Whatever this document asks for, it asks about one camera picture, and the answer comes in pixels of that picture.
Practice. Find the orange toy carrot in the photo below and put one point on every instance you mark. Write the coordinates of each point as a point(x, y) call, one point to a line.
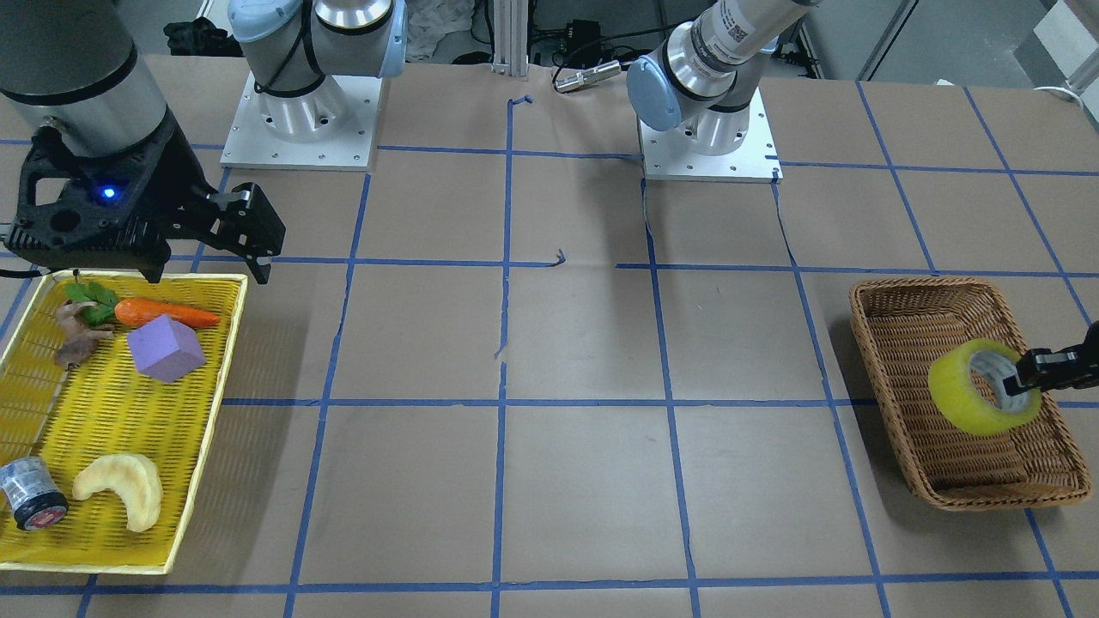
point(109, 309)

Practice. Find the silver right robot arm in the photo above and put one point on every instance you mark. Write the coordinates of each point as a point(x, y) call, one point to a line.
point(75, 62)

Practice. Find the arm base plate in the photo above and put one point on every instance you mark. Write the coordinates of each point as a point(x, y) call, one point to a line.
point(334, 128)
point(715, 146)

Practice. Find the beige croissant toy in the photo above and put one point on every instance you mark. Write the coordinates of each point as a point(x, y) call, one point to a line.
point(134, 478)

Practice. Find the brown root toy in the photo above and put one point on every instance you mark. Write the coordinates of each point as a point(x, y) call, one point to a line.
point(81, 340)

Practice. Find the silver metal connector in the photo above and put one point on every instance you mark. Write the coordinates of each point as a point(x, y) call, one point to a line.
point(587, 77)

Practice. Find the yellow mesh tray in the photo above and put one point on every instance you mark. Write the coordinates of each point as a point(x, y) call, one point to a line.
point(105, 407)

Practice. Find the yellow tape roll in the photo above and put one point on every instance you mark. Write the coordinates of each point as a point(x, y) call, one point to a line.
point(967, 386)

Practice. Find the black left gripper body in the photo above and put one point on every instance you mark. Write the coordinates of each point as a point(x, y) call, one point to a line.
point(1054, 366)

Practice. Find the black power adapter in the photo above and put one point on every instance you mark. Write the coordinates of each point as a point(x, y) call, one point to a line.
point(580, 36)

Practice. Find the aluminium frame post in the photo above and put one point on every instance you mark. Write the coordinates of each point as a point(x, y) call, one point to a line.
point(510, 23)

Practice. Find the brown wicker basket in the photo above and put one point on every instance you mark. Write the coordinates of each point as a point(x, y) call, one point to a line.
point(901, 326)

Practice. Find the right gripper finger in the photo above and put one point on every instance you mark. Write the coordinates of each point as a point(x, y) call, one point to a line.
point(244, 222)

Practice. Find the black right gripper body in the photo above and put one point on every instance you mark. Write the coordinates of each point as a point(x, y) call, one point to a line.
point(179, 183)

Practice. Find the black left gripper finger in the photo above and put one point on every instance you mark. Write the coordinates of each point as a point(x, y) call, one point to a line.
point(1044, 370)

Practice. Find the small grey can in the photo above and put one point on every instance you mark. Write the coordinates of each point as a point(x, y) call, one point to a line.
point(33, 497)

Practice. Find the purple foam cube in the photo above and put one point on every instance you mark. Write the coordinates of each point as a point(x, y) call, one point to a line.
point(165, 350)

